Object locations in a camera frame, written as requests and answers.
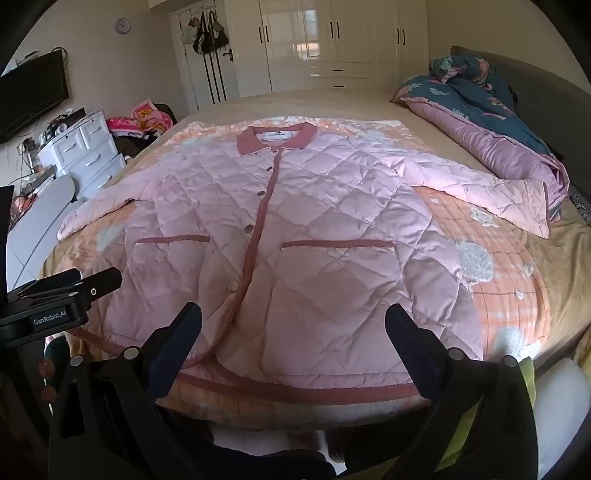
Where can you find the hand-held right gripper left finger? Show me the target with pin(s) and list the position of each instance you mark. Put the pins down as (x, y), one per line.
(178, 342)

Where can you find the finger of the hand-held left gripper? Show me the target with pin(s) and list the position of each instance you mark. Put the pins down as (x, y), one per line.
(104, 282)

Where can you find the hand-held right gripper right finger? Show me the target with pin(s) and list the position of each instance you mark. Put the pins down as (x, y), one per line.
(411, 346)

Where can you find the pink quilted jacket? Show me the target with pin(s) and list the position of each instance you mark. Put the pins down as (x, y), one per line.
(323, 207)

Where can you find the white oval table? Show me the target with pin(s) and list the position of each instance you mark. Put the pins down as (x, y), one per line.
(41, 217)

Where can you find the yellow green cloth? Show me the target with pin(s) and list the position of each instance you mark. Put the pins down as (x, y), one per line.
(526, 371)

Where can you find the orange printed blanket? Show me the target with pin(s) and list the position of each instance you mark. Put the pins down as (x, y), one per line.
(498, 258)

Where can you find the white drawer cabinet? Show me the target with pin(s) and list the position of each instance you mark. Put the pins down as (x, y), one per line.
(87, 152)

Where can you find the dark chair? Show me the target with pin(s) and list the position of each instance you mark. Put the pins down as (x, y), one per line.
(134, 143)

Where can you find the white smooth object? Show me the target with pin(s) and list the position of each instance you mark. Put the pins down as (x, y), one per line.
(563, 415)

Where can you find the pink cartoon cloth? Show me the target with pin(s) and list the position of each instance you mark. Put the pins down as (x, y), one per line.
(147, 115)

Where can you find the black television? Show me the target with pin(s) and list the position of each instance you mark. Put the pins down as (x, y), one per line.
(27, 101)

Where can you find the white door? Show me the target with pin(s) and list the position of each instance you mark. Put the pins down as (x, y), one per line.
(189, 83)

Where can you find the dark patterned pillow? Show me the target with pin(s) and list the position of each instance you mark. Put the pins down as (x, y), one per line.
(581, 205)

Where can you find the teal and pink duvet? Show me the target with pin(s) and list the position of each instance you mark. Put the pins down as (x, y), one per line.
(489, 134)

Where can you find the bed with beige sheet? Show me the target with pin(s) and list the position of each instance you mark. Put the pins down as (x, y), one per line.
(323, 104)

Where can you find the hanging bags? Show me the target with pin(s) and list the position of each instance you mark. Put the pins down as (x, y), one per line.
(207, 34)

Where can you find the grey headboard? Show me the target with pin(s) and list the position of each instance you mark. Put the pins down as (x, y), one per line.
(545, 83)

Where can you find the white glossy wardrobe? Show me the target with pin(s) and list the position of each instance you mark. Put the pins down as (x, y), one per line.
(286, 46)

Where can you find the round wall clock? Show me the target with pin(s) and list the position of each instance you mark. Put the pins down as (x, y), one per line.
(122, 25)

